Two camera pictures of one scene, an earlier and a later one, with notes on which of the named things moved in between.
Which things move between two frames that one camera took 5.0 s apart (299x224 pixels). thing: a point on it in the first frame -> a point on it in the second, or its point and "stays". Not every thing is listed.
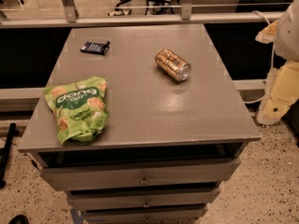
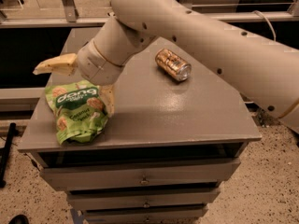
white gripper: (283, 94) -> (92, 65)
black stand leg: (7, 145) stays
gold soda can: (173, 64) stays
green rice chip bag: (79, 108) stays
